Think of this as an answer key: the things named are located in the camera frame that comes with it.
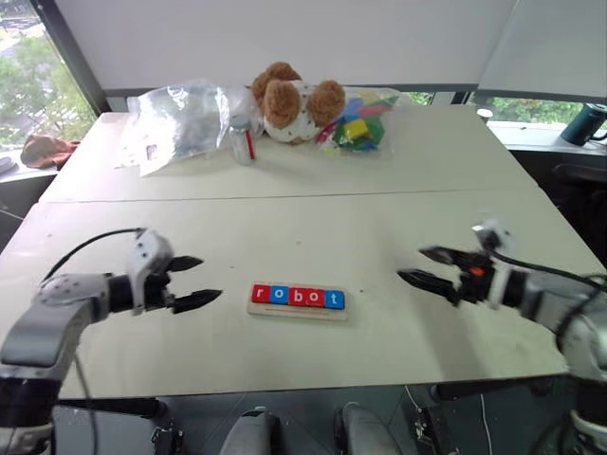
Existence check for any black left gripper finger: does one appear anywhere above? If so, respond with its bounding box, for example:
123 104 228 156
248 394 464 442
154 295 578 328
171 255 206 274
172 289 224 316

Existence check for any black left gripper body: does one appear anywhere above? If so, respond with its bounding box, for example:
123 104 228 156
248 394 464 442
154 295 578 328
143 258 179 313

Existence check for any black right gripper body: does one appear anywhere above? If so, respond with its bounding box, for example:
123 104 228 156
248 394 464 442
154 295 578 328
451 251 498 306

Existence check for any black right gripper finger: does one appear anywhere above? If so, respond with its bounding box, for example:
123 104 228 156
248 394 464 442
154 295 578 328
396 268 460 305
418 246 465 267

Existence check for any wooden letter block tray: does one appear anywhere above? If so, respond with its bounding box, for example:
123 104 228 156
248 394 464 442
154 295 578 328
246 281 350 323

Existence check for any bag of colourful blocks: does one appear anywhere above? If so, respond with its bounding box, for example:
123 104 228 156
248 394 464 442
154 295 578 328
314 86 402 161

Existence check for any small clear red-label bottle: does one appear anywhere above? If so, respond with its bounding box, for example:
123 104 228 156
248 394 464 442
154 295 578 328
229 115 258 167

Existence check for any large clear plastic bag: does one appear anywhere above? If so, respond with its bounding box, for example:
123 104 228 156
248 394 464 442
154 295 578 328
115 79 266 178

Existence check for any dark grey rounded shape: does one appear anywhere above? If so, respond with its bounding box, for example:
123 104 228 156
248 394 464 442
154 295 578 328
219 406 282 455
333 401 405 455

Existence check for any reddish brown cloth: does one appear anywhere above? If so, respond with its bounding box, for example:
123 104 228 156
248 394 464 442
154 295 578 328
20 133 82 172

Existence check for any brown white plush bear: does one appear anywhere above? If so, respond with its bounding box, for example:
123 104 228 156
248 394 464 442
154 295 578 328
249 61 347 147

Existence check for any dark green mug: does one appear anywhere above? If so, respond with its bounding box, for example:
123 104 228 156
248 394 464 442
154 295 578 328
560 100 607 146

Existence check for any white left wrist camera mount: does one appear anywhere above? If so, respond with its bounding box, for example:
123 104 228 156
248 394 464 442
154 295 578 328
124 228 177 317

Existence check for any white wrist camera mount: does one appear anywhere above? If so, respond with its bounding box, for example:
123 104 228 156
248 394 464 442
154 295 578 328
124 228 177 317
470 218 519 310

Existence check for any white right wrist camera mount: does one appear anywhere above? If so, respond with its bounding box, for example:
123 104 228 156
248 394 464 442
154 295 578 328
470 218 519 310

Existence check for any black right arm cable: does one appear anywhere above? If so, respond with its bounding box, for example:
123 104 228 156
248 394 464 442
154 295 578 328
491 252 607 343

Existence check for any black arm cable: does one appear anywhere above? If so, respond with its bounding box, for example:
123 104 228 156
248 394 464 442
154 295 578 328
44 227 149 282
491 252 607 343

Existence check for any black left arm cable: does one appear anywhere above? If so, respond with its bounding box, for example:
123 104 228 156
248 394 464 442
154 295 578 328
44 227 149 282

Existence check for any thin black hanging cable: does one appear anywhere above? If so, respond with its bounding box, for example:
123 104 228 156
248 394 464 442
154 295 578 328
72 349 100 455

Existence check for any thin white cable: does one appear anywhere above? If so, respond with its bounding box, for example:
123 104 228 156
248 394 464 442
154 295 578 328
479 391 495 455

